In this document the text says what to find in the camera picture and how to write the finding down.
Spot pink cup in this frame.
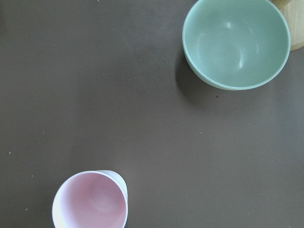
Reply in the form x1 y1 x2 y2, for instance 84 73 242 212
52 170 128 228

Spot green bowl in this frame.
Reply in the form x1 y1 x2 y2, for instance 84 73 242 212
182 0 291 91

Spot wooden cup tree stand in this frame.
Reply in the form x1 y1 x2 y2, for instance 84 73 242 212
271 0 304 51

